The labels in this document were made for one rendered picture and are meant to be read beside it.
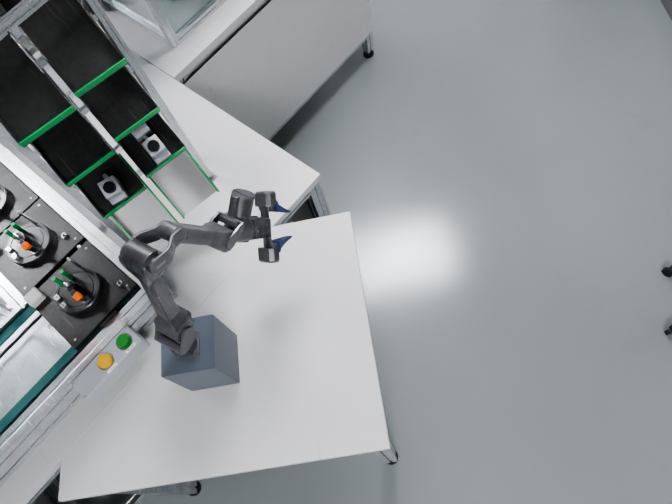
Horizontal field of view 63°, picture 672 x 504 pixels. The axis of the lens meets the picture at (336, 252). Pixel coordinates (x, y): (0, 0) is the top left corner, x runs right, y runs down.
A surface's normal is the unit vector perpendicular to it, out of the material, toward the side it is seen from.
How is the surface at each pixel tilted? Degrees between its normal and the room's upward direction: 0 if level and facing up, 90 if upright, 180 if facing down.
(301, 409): 0
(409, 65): 0
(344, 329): 0
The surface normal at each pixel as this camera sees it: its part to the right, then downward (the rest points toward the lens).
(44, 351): -0.15, -0.41
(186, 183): 0.35, 0.18
